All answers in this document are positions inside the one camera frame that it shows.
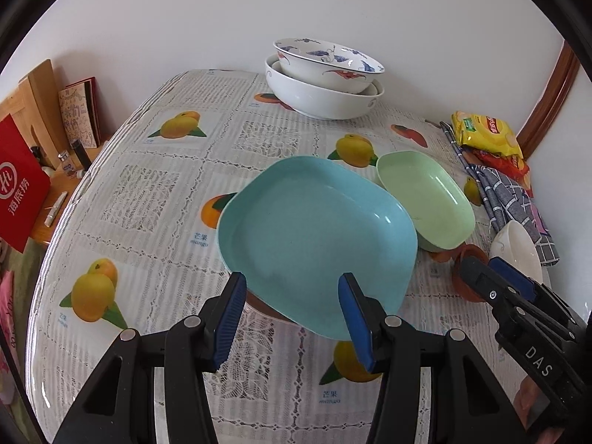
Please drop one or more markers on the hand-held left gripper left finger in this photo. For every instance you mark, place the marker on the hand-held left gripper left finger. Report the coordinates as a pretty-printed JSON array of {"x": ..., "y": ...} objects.
[{"x": 231, "y": 314}]

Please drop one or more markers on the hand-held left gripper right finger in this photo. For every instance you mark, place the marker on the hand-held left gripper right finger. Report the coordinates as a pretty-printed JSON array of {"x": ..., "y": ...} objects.
[{"x": 354, "y": 319}]

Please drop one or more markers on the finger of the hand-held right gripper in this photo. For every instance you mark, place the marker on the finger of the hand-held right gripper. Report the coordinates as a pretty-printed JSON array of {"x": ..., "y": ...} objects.
[
  {"x": 511, "y": 275},
  {"x": 476, "y": 277}
]

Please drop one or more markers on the small brown bowl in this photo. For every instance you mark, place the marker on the small brown bowl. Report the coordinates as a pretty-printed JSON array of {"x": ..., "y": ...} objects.
[{"x": 467, "y": 289}]

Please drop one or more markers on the plain white bowl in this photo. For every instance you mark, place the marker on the plain white bowl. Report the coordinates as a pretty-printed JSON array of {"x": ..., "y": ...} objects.
[{"x": 513, "y": 240}]

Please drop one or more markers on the blue plate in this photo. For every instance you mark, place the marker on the blue plate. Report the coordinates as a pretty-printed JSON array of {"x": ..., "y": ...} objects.
[{"x": 314, "y": 231}]

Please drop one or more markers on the green plate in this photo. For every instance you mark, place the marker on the green plate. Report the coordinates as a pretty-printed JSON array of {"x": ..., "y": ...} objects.
[{"x": 425, "y": 194}]

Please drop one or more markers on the white bowl nested between bowls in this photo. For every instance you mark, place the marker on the white bowl nested between bowls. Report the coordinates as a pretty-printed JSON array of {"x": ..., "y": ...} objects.
[{"x": 375, "y": 89}]

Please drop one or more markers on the grey plaid cloth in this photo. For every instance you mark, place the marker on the grey plaid cloth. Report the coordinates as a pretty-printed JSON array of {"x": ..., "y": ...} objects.
[{"x": 506, "y": 194}]

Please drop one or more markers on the red chips bag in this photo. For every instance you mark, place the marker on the red chips bag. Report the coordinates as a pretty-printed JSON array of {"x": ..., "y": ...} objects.
[{"x": 504, "y": 164}]

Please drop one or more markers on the fruit print tablecloth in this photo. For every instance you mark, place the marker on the fruit print tablecloth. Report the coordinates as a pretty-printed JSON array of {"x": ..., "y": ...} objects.
[{"x": 152, "y": 203}]

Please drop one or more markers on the yellow chips bag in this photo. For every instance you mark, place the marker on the yellow chips bag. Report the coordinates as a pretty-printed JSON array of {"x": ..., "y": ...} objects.
[{"x": 485, "y": 132}]

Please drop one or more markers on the white tube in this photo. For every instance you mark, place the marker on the white tube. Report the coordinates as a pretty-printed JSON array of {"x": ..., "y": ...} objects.
[{"x": 55, "y": 209}]

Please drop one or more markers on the wooden side table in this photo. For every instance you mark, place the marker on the wooden side table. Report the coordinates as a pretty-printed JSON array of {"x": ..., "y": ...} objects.
[{"x": 69, "y": 185}]

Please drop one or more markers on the large white scroll-pattern bowl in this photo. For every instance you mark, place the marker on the large white scroll-pattern bowl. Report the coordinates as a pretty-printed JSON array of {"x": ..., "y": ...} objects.
[{"x": 323, "y": 104}]

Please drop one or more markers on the small black bottle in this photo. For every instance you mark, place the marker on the small black bottle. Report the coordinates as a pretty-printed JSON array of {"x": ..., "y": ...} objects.
[{"x": 79, "y": 153}]

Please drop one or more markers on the small glass jar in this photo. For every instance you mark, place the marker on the small glass jar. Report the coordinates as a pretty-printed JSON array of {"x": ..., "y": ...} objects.
[{"x": 66, "y": 163}]

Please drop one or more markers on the red paper bag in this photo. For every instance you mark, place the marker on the red paper bag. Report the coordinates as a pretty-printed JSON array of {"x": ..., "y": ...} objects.
[{"x": 21, "y": 185}]

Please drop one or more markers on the blue floral print bowl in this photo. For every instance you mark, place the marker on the blue floral print bowl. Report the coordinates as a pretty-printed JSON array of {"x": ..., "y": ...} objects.
[{"x": 323, "y": 71}]

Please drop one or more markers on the doodle cover notebook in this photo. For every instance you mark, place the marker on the doodle cover notebook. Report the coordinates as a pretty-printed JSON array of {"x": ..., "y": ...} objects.
[{"x": 81, "y": 111}]

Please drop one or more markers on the wooden cutting board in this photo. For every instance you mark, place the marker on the wooden cutting board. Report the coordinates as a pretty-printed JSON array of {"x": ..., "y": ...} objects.
[{"x": 44, "y": 101}]

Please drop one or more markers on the brown wooden door frame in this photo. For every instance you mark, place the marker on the brown wooden door frame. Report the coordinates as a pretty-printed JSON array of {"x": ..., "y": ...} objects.
[{"x": 550, "y": 101}]

